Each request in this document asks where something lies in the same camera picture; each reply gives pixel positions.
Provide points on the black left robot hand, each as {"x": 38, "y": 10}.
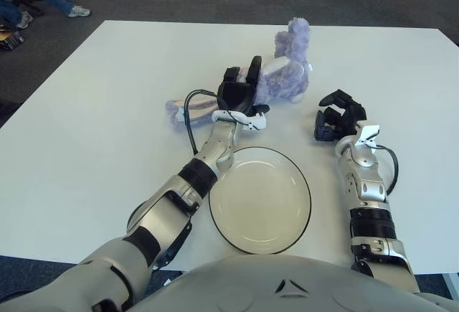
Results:
{"x": 235, "y": 95}

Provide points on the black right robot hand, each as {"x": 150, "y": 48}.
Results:
{"x": 349, "y": 114}

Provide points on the purple plush bunny doll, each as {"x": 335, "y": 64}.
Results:
{"x": 287, "y": 79}

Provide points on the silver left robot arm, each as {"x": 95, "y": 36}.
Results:
{"x": 161, "y": 211}

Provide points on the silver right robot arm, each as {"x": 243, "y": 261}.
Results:
{"x": 369, "y": 186}

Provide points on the white plate with black rim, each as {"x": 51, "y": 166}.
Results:
{"x": 261, "y": 204}

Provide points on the white clip on right wrist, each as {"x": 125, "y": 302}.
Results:
{"x": 368, "y": 132}

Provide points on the white clip on wrist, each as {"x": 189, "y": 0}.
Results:
{"x": 368, "y": 132}
{"x": 256, "y": 123}

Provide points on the white clip on left wrist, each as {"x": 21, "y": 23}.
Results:
{"x": 256, "y": 123}

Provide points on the white grey sneaker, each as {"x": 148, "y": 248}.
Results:
{"x": 79, "y": 10}
{"x": 24, "y": 21}

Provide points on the grey robot torso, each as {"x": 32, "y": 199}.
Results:
{"x": 287, "y": 290}

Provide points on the white table leg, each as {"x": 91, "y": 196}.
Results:
{"x": 451, "y": 284}

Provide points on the dark book with yellow edge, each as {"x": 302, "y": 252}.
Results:
{"x": 11, "y": 42}

